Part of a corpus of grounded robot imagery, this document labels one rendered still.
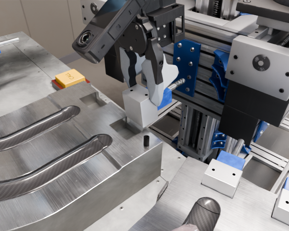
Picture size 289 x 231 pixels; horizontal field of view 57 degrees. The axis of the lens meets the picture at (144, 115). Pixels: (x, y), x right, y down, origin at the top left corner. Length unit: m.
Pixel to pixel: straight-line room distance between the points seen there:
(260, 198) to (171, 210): 0.14
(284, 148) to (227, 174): 1.14
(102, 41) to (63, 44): 2.25
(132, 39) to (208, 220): 0.28
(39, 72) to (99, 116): 0.41
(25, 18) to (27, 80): 1.56
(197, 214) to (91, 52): 0.27
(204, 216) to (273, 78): 0.30
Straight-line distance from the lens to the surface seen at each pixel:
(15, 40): 0.78
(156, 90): 0.42
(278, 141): 1.59
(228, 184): 0.43
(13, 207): 0.41
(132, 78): 0.47
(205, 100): 0.84
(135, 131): 0.50
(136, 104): 0.44
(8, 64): 0.97
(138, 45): 0.40
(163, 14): 0.40
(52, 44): 2.55
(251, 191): 0.46
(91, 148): 0.46
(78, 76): 0.75
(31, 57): 0.98
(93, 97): 0.59
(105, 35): 0.36
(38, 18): 2.44
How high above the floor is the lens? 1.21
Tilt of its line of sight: 39 degrees down
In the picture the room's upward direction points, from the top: straight up
